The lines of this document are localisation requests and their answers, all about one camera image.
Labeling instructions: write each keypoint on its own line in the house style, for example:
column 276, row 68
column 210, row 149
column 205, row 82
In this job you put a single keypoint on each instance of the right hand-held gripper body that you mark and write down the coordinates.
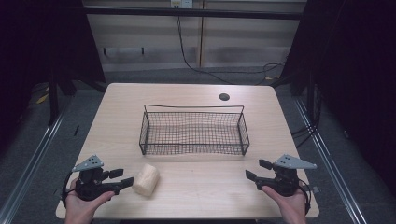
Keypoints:
column 288, row 182

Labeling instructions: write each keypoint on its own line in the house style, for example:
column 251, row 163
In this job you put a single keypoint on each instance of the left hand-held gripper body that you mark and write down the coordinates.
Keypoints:
column 90, row 186

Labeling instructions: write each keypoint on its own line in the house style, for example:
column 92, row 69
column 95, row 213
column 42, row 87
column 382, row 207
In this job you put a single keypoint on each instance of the cream cylindrical bread roll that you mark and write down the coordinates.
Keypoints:
column 145, row 180

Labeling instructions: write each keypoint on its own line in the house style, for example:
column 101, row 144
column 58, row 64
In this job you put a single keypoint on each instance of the person's left hand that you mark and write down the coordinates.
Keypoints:
column 79, row 210

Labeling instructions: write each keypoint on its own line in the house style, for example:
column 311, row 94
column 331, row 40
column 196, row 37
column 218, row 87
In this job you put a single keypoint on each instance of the person's right hand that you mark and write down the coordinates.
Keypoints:
column 292, row 208

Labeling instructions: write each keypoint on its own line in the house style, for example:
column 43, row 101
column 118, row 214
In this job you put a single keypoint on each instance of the dark round table grommet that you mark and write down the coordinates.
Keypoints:
column 224, row 96

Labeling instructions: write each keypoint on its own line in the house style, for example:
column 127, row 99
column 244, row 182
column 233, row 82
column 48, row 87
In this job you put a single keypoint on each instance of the black metal stand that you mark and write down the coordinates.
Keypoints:
column 53, row 99

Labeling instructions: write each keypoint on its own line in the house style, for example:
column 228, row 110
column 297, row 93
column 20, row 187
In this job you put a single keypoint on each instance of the yellow floor tape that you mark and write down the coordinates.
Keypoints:
column 42, row 99

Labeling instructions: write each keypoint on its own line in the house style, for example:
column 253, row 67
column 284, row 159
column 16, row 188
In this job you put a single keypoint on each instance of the dark curtain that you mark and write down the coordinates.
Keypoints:
column 37, row 46
column 355, row 77

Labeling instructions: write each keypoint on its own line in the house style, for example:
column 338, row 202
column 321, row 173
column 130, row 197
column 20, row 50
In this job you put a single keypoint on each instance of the black horizontal metal bar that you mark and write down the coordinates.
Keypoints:
column 186, row 12

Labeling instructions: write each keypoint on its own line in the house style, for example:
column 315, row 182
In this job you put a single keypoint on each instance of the metal floor rail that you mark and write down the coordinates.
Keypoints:
column 31, row 168
column 330, row 165

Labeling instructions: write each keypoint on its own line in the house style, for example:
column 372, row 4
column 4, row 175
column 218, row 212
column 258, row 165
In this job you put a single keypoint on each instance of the white wall socket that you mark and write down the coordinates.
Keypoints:
column 181, row 3

